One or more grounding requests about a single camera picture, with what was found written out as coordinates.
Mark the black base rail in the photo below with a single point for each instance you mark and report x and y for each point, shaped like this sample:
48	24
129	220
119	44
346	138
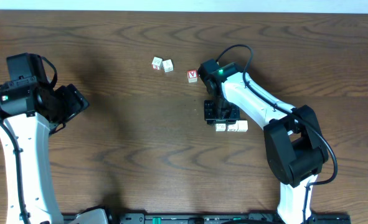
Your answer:
263	217

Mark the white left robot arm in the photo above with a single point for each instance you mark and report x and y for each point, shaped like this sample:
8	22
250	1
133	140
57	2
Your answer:
29	115

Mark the white block red number three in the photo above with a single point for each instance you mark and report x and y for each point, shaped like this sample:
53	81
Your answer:
157	63

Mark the white block table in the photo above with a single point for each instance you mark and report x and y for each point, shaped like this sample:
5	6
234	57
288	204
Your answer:
220	127

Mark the white block beside red three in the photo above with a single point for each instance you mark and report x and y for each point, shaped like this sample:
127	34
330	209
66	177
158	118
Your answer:
168	65

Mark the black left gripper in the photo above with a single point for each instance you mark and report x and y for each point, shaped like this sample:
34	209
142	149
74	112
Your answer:
73	101

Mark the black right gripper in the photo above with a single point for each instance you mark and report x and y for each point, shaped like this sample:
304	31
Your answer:
212	118

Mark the white block violin picture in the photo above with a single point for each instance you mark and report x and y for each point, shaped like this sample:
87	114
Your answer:
232	127

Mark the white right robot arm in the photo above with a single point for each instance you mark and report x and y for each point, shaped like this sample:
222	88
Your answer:
293	140

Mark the red letter V block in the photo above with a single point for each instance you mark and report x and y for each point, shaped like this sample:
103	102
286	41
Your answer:
192	76

